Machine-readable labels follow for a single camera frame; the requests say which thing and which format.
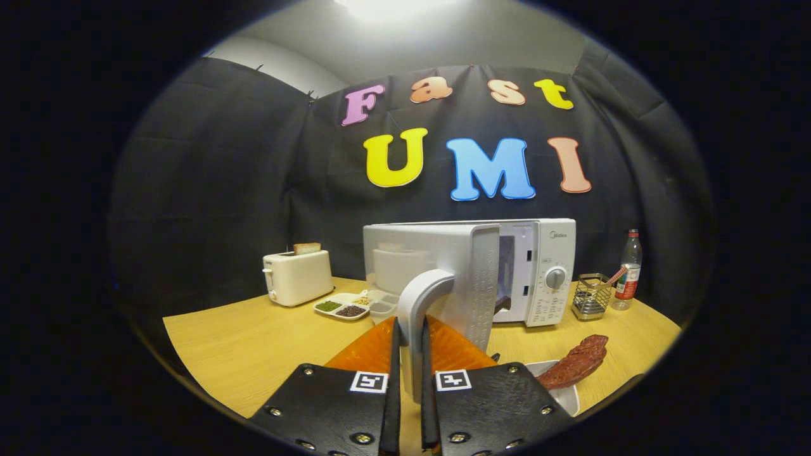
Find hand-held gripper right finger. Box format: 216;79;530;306
420;315;574;456

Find metal wire utensil holder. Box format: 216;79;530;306
571;273;613;321

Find white toaster oven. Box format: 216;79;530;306
363;218;577;404

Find brown meat piece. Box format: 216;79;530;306
536;334;610;390

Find white divided dish with beans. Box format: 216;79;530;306
314;289;400;324

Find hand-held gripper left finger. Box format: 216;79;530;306
247;317;401;456

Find clear plastic water bottle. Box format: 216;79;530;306
612;229;643;311

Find small white ribbed dish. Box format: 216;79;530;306
525;360;580;417

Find white bread toaster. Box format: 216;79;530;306
262;250;335;308

